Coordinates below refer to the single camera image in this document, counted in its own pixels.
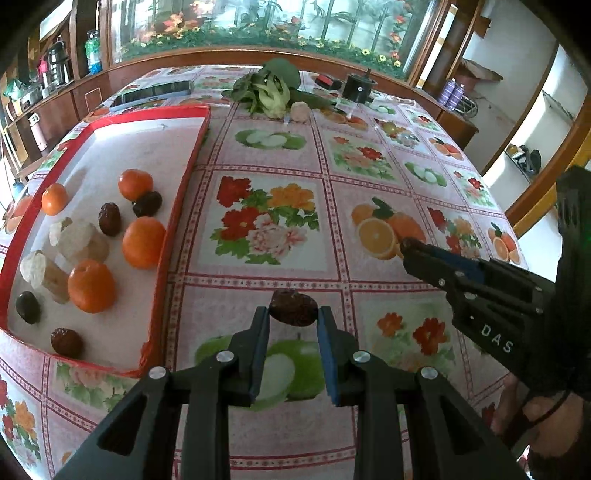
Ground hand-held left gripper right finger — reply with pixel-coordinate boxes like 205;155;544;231
316;305;529;480

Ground green bok choy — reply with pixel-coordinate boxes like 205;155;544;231
222;58;301;118

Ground dark green vegetable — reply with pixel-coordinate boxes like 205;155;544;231
291;90;338;109

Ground glass flower display partition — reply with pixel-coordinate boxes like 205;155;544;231
108;0;439;75

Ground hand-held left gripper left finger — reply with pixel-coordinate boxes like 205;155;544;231
55;305;271;480

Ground wooden side cabinet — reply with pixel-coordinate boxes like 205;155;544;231
436;104;478;148

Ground dark red jujube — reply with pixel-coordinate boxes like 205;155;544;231
15;291;41;325
98;202;123;237
269;290;319;328
51;328;85;359
132;191;163;218

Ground black smartphone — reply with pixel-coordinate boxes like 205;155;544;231
110;80;192;112

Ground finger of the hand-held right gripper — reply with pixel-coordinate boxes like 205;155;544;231
400;237;490;284
402;251;462;305

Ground black item on shelf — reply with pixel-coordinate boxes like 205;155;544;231
505;144;542;175

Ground green and blue bottle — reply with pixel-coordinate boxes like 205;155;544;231
85;30;103;75

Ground orange mandarin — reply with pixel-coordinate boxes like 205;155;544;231
68;259;116;315
41;183;70;216
122;216;167;270
118;169;154;202

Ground pink thermos flask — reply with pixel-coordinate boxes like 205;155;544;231
28;114;49;153

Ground person's right hand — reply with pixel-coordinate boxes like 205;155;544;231
494;374;586;453

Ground red rimmed white tray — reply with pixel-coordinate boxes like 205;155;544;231
0;105;212;379

